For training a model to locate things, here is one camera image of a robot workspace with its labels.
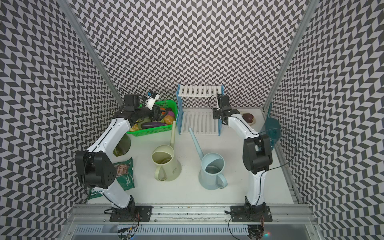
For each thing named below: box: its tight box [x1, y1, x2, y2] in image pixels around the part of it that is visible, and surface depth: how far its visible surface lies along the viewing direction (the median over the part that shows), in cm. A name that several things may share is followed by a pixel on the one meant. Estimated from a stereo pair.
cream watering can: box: [151, 120, 182, 182], surface depth 75 cm
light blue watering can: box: [188, 127, 228, 190], surface depth 74 cm
